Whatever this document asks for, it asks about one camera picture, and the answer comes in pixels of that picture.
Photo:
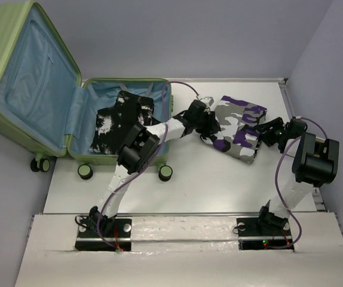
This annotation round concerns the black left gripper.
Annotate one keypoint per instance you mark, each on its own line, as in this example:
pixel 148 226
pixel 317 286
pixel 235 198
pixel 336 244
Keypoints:
pixel 210 129

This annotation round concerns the green suitcase blue lining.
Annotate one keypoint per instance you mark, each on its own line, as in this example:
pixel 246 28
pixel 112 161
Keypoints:
pixel 45 106

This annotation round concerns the green suitcase wheel lid lower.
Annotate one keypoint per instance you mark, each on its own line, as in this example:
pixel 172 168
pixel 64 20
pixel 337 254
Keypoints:
pixel 43 165

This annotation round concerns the green suitcase wheel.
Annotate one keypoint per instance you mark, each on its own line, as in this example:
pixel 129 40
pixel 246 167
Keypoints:
pixel 85 171
pixel 165 173

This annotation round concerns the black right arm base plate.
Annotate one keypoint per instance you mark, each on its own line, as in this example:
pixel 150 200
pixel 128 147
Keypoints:
pixel 257 237

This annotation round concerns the green suitcase wheel front right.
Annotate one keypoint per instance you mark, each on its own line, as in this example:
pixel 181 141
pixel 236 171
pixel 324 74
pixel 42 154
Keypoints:
pixel 165 173

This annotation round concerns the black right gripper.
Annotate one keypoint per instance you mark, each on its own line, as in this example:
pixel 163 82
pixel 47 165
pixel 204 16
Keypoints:
pixel 276 123

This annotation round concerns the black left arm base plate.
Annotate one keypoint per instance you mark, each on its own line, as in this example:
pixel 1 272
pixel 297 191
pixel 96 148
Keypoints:
pixel 118 237

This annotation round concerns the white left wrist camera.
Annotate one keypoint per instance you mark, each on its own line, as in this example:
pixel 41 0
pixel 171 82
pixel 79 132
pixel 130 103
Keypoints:
pixel 208 101

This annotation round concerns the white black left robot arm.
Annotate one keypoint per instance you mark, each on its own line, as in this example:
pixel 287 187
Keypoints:
pixel 140 147

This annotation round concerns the green suitcase wheel front left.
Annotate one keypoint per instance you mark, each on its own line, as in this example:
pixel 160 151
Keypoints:
pixel 85 171

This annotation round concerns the purple camouflage garment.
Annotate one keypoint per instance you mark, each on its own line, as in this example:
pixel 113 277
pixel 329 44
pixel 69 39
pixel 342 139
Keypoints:
pixel 235 133

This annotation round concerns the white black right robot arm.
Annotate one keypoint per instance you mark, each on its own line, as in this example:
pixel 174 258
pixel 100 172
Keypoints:
pixel 315 164

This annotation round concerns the black white tie-dye garment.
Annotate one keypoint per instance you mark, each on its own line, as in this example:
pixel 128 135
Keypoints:
pixel 114 123

